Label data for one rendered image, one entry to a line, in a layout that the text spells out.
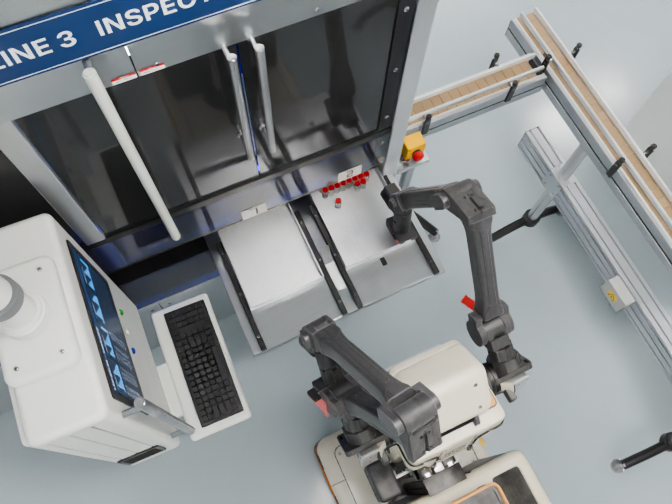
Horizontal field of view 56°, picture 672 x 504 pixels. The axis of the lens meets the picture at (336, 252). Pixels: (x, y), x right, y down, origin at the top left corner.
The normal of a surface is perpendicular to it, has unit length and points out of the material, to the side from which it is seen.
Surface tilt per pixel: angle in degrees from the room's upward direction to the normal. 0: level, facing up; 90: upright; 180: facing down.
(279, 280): 0
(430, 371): 42
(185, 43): 90
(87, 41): 90
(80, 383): 0
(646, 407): 0
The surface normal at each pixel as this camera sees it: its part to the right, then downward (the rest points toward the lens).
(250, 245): 0.03, -0.37
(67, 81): 0.42, 0.85
